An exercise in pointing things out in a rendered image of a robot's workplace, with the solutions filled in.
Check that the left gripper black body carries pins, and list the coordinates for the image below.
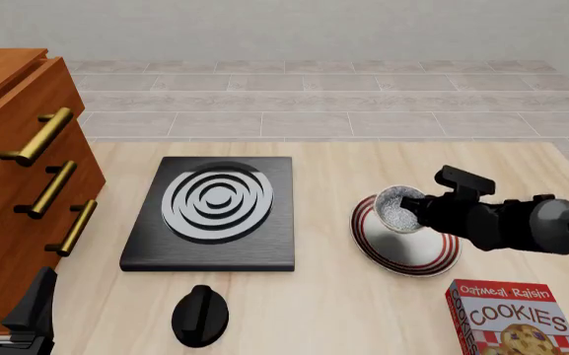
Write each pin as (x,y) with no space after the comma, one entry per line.
(8,344)

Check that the oatmeal raisin cookies box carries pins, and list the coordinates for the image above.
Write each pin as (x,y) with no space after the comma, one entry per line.
(511,318)

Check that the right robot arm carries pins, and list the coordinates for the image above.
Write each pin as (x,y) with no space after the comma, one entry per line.
(545,225)

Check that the white plate with red rings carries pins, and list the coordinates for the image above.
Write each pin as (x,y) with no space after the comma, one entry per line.
(402,251)

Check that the flat black stove plate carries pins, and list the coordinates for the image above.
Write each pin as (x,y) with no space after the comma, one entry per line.
(215,240)

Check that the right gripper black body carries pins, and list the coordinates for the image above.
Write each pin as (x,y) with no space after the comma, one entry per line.
(442,218)

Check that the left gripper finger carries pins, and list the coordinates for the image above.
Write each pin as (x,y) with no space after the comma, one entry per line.
(32,303)

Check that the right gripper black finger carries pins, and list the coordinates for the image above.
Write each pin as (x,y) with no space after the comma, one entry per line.
(410,205)

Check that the black bowl with speckled inside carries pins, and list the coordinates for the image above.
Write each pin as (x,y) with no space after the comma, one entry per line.
(392,211)

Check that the round black stove knob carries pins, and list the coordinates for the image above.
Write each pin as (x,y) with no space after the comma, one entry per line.
(199,318)

